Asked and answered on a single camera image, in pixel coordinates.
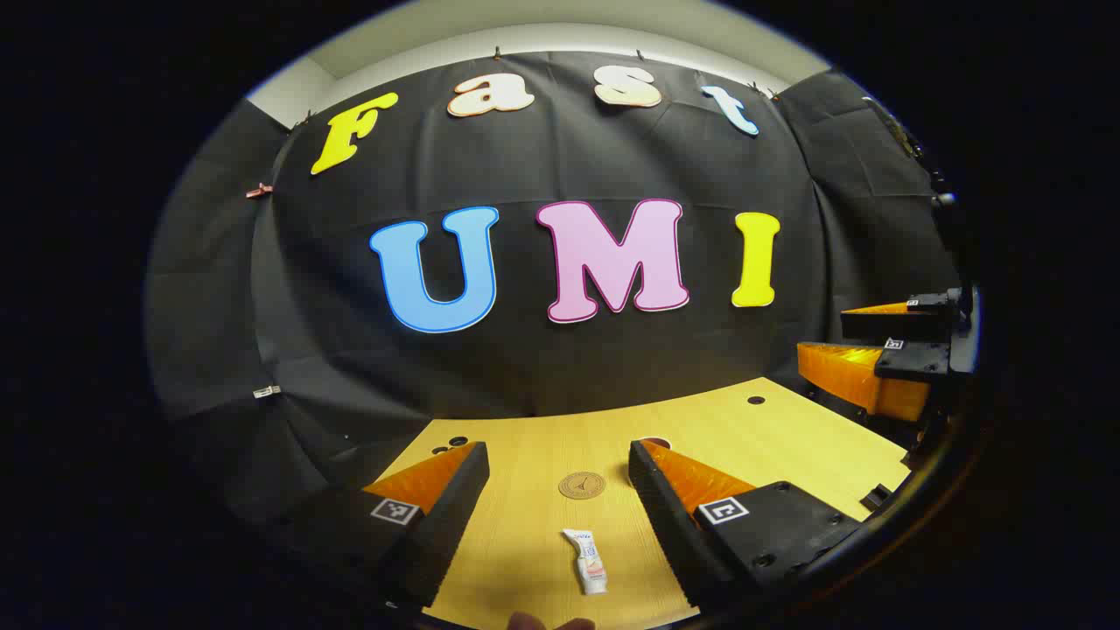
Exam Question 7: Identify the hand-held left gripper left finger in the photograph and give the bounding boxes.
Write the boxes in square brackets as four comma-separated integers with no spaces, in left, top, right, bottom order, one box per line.
[280,440,491,613]

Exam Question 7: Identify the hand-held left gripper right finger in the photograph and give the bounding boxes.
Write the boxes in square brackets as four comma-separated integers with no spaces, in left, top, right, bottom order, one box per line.
[627,439,867,615]

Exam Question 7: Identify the round cork coaster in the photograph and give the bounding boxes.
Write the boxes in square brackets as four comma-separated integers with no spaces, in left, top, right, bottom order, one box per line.
[558,472,607,501]

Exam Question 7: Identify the white toothpaste tube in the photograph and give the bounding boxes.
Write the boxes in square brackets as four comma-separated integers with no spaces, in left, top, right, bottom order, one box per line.
[562,528,608,596]

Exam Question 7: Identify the wooden desktop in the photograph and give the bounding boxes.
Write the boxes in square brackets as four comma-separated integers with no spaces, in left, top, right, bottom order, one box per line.
[372,376,913,630]

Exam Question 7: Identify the black backdrop cloth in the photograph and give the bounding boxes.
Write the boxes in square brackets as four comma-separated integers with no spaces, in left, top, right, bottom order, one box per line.
[144,51,963,526]

